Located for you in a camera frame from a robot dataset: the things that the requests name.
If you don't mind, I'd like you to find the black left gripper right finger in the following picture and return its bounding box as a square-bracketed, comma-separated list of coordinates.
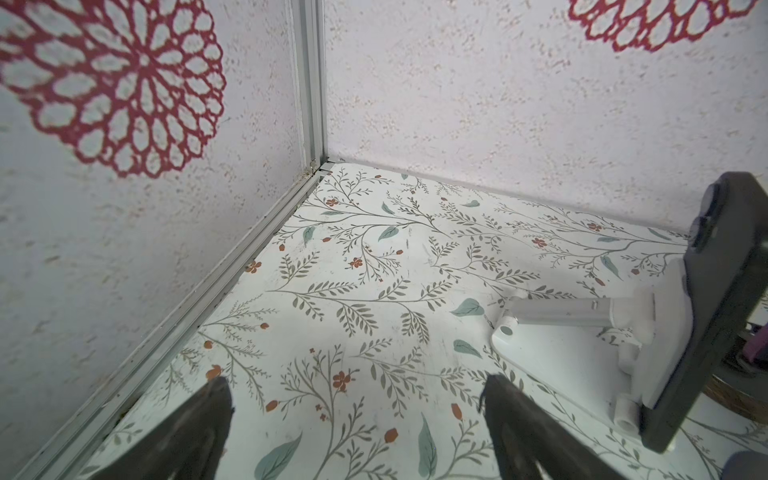
[480, 374, 622, 479]

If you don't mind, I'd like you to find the black phone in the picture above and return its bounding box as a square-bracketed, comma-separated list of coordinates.
[641, 172, 767, 453]

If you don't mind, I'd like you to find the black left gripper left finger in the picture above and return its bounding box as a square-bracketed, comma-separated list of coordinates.
[92, 377, 234, 480]

